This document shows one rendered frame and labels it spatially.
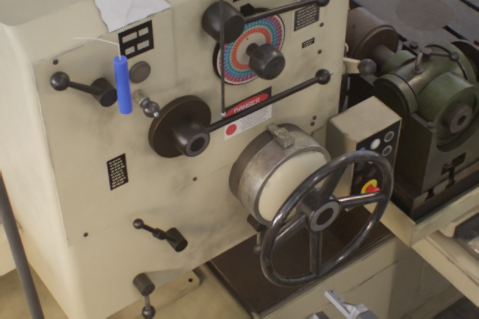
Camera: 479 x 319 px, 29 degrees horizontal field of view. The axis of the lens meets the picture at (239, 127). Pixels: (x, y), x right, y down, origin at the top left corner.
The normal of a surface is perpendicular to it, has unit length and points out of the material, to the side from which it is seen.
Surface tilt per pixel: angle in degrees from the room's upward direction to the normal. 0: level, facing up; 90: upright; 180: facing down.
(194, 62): 90
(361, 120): 0
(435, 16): 0
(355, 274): 90
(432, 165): 90
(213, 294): 0
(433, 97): 39
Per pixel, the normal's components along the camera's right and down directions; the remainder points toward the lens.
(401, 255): 0.58, 0.55
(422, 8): 0.00, -0.73
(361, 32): -0.33, -0.50
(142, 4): 0.40, 0.33
